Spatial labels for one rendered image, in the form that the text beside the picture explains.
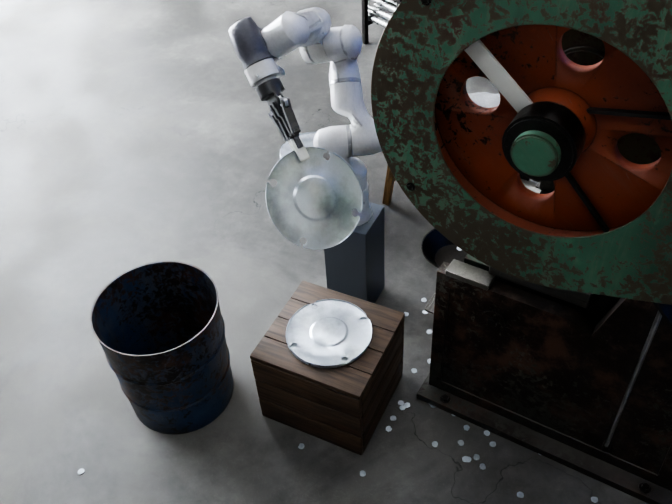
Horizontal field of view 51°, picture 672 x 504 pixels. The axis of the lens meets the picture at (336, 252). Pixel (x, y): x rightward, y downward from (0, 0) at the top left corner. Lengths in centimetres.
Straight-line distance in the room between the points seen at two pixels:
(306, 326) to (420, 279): 79
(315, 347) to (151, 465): 72
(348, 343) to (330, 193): 58
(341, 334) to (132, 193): 169
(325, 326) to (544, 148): 118
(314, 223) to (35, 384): 146
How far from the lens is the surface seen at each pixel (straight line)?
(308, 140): 335
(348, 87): 245
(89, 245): 349
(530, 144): 149
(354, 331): 240
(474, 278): 218
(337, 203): 201
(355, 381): 228
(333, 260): 277
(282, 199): 196
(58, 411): 289
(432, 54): 155
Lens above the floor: 220
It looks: 44 degrees down
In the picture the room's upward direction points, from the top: 4 degrees counter-clockwise
